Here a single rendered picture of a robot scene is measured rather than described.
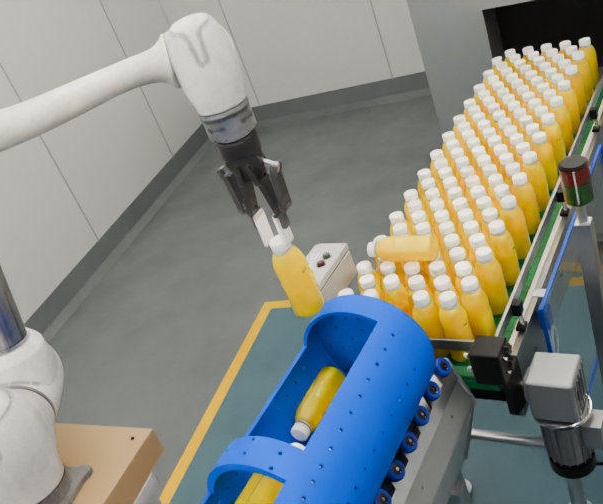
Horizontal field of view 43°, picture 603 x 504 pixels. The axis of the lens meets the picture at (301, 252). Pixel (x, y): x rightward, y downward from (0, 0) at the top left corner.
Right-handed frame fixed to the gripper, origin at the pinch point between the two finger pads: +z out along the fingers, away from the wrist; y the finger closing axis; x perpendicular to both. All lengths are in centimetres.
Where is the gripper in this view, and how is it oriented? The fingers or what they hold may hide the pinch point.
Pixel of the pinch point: (273, 228)
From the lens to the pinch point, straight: 145.5
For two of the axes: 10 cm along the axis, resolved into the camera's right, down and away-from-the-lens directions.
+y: 8.4, 0.0, -5.5
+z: 3.2, 8.1, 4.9
